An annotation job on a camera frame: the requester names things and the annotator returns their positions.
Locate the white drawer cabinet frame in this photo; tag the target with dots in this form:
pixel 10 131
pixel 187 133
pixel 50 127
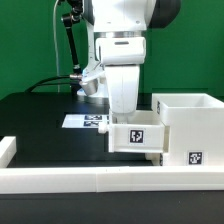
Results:
pixel 196 128

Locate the white front drawer box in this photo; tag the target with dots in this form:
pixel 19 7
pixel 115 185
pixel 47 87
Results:
pixel 155 158

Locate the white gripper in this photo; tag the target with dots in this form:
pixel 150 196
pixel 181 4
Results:
pixel 121 58

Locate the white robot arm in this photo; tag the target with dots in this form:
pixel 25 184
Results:
pixel 120 19

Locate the white front fence rail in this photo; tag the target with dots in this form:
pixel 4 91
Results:
pixel 109 179

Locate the white drawer box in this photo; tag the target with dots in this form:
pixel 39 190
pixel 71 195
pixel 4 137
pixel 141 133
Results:
pixel 143 132
pixel 155 158

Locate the white fence rail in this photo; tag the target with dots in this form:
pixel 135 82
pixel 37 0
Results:
pixel 109 179
pixel 7 150

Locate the white left fence rail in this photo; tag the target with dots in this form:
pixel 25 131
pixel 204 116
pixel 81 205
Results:
pixel 7 150

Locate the white marker plate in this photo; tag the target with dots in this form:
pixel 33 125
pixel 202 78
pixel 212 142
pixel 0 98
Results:
pixel 84 120

